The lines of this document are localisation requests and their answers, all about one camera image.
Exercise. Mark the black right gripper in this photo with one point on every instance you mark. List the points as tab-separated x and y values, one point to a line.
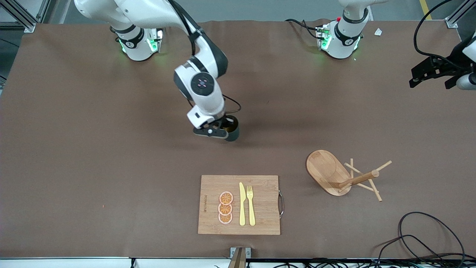
224	123

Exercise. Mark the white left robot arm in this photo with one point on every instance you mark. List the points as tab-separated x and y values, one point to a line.
342	41

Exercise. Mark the white table edge rail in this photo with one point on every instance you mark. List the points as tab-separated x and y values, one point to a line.
74	263

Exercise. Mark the orange slice toy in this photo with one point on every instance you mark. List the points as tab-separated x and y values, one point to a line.
225	219
226	198
225	209

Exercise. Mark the white paper scrap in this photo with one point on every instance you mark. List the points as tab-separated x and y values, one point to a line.
378	32

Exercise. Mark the yellow plastic knife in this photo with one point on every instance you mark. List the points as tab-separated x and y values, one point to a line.
242	208

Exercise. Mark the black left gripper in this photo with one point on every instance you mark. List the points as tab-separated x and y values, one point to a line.
443	69

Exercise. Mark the bamboo cutting board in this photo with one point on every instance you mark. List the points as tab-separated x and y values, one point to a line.
264	204

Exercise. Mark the wooden mug rack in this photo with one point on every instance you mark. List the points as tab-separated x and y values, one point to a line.
325	169

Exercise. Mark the yellow plastic fork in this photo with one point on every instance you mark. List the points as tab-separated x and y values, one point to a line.
251	213

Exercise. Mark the dark green mug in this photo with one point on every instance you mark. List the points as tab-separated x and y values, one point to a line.
233	136

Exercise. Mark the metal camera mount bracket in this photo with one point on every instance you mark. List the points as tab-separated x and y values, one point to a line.
240	257

